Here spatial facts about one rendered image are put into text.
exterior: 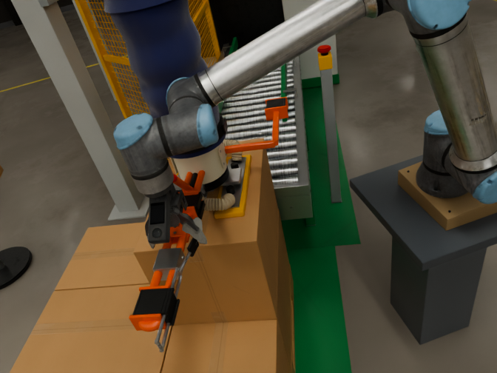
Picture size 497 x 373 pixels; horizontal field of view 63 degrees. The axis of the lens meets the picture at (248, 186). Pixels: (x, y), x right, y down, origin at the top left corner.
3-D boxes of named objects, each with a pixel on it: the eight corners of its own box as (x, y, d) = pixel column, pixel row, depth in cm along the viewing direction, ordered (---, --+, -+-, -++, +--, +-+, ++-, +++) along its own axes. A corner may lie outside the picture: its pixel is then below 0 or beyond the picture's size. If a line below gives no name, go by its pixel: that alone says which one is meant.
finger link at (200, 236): (216, 225, 108) (188, 206, 105) (213, 241, 104) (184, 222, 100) (208, 231, 110) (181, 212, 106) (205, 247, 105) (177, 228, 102)
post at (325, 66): (330, 197, 275) (317, 52, 216) (340, 195, 274) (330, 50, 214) (331, 203, 270) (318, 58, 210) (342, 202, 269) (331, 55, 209)
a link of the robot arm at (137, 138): (154, 124, 83) (107, 138, 83) (173, 173, 91) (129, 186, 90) (153, 106, 91) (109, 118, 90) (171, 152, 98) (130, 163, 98)
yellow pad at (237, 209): (226, 160, 160) (224, 150, 157) (251, 158, 158) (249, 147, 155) (214, 219, 133) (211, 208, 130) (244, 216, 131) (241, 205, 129)
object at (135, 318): (146, 300, 98) (139, 286, 95) (175, 297, 97) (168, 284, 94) (136, 331, 92) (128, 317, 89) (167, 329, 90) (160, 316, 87)
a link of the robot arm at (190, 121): (206, 90, 93) (154, 105, 92) (214, 114, 84) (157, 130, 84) (216, 125, 99) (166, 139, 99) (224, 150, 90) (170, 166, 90)
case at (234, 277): (197, 217, 199) (172, 149, 175) (278, 209, 192) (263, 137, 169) (171, 326, 152) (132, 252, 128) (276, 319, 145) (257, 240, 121)
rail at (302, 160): (293, 52, 388) (291, 32, 377) (299, 51, 387) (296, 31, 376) (302, 213, 207) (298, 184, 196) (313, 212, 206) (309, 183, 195)
